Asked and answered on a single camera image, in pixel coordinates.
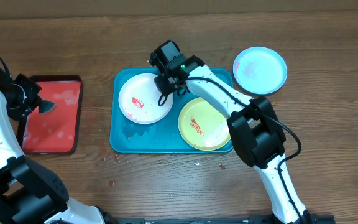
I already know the orange and green sponge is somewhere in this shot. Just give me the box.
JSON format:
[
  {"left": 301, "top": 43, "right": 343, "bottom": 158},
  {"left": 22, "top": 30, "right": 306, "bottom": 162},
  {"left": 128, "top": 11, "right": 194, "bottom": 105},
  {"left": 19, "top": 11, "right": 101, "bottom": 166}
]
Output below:
[{"left": 38, "top": 100, "right": 55, "bottom": 114}]

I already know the white plate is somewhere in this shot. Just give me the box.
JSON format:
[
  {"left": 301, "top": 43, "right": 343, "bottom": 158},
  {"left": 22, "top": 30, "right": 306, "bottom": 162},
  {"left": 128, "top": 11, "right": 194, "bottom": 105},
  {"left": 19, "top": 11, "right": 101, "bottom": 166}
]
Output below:
[{"left": 118, "top": 73, "right": 173, "bottom": 124}]

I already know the light blue plate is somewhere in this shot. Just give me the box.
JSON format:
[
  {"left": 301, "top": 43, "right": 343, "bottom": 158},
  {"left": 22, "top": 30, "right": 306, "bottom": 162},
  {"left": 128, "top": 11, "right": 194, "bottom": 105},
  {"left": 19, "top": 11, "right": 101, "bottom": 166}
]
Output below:
[{"left": 232, "top": 47, "right": 288, "bottom": 95}]

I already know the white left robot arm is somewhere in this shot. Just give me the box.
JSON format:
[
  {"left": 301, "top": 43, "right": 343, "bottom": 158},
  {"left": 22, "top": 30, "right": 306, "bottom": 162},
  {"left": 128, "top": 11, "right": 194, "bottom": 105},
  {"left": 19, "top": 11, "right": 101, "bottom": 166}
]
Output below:
[{"left": 0, "top": 65, "right": 118, "bottom": 224}]

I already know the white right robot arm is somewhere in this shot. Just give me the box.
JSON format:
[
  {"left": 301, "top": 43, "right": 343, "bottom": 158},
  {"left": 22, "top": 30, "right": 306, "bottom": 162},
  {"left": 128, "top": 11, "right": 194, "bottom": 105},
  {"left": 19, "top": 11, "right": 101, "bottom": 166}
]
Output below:
[{"left": 148, "top": 40, "right": 313, "bottom": 223}]

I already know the dark tray with red water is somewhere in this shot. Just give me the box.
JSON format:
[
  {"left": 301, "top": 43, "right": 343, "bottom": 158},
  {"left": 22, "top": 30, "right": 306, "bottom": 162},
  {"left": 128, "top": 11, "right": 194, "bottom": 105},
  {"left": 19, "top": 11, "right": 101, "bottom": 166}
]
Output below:
[{"left": 16, "top": 75, "right": 83, "bottom": 154}]

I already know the yellow-green plate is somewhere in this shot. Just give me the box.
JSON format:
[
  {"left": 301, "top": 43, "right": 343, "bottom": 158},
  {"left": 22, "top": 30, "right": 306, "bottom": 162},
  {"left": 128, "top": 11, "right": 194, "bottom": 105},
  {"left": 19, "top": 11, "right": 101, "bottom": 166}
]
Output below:
[{"left": 178, "top": 97, "right": 231, "bottom": 151}]

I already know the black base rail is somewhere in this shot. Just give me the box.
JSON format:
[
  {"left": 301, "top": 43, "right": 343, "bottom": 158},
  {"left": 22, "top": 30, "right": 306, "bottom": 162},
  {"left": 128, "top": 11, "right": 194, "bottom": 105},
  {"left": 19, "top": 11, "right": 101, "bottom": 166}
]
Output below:
[{"left": 59, "top": 214, "right": 337, "bottom": 224}]

